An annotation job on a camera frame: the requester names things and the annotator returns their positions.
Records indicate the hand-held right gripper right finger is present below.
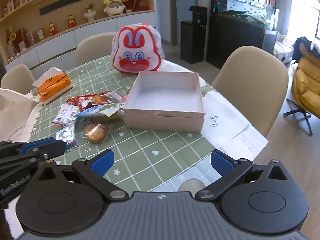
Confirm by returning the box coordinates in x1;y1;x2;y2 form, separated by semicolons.
195;149;288;202

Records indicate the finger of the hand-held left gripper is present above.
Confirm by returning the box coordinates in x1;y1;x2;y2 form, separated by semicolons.
0;137;67;159
0;159;48;180

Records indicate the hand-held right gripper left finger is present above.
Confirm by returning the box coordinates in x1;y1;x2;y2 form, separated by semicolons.
34;149;127;203

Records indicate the silver orange-edged snack packet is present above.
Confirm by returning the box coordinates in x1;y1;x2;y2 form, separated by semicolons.
55;124;78;148

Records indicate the clear-wrapped brown bun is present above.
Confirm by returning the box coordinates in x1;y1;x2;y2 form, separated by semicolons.
81;121;110;144

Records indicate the white red-edged snack packet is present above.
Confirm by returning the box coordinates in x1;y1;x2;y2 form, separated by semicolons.
52;104;79;127

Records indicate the blue white snack packet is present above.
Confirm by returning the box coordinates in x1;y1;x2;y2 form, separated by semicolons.
74;104;125;119

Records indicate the red snack packet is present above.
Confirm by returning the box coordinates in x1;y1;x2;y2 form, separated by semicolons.
65;94;100;112

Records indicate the orange-red snack packet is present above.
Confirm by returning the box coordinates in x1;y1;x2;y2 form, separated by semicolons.
92;91;112;105

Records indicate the grey snack bar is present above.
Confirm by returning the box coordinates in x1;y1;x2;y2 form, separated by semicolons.
107;91;127;104

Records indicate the pink cardboard box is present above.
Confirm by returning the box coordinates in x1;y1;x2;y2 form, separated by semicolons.
122;70;205;133

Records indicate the white paper sheet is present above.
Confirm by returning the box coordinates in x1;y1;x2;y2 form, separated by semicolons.
201;84;269;160

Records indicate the green checked tablecloth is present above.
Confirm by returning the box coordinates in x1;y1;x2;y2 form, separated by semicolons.
25;55;215;193

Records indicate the orange tissue box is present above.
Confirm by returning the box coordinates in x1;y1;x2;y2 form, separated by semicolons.
32;67;73;107

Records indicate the beige dining chair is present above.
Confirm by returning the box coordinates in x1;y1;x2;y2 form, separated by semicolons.
0;64;36;95
75;32;119;67
211;46;289;138

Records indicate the yellow cushion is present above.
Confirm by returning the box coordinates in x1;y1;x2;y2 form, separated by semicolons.
284;41;320;135

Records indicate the rabbit-shaped red white bag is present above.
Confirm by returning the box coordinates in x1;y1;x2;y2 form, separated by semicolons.
111;22;165;75

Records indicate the black fish tank cabinet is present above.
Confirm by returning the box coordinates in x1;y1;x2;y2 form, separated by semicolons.
206;0;265;69

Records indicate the black water dispenser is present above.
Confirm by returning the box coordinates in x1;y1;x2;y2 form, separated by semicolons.
180;6;208;64

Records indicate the white sideboard cabinet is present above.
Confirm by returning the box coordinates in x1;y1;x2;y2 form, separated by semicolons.
5;10;157;70

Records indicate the dark jacket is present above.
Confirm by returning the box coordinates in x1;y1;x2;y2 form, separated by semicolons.
291;36;320;65

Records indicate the white vase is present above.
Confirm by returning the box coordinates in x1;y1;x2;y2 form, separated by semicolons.
84;4;97;22

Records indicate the black soundbar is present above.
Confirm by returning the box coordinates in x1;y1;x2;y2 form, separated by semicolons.
39;0;83;15

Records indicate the yellow white plush toy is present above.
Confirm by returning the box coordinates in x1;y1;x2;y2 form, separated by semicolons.
104;0;125;17

